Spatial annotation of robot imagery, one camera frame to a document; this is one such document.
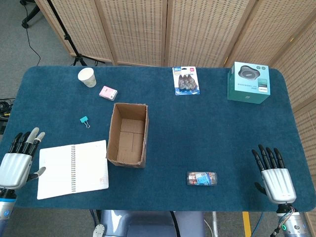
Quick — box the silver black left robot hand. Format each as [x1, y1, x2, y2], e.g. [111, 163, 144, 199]
[0, 127, 47, 191]

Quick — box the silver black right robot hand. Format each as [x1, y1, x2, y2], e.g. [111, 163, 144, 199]
[251, 144, 297, 205]

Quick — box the teal binder clip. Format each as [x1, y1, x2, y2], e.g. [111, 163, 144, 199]
[79, 115, 91, 129]

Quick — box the teal product box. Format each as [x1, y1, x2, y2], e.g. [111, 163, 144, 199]
[227, 61, 271, 105]

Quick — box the open brown cardboard box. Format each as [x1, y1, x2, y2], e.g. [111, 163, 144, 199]
[106, 102, 150, 169]

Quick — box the white paper cup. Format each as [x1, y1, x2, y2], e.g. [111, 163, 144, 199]
[78, 67, 97, 88]

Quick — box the small pink box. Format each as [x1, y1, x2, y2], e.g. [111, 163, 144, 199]
[99, 85, 119, 102]

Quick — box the open white spiral notebook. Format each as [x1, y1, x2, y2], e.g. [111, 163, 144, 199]
[37, 139, 110, 200]

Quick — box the clear plastic jar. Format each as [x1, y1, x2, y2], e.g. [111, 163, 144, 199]
[186, 171, 218, 187]

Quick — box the blue felt table mat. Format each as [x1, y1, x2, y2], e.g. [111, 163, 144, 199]
[0, 65, 313, 213]

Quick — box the blue grey robot torso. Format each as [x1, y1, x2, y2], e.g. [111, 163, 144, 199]
[92, 209, 206, 237]

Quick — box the blue correction tape blister pack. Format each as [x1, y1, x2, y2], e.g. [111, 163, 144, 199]
[171, 66, 201, 96]

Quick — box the black tripod stand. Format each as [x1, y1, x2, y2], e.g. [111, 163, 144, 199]
[46, 0, 106, 67]

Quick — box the black chair base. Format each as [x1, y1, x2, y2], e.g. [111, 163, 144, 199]
[19, 0, 41, 29]

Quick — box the blue cable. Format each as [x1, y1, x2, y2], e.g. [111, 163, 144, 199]
[250, 212, 265, 237]

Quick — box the black cable bundle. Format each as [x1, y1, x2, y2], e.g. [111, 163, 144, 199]
[0, 97, 15, 135]

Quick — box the white cable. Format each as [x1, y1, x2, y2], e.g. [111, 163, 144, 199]
[204, 212, 219, 237]

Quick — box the black floor cable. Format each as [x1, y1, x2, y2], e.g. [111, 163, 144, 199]
[24, 4, 41, 67]

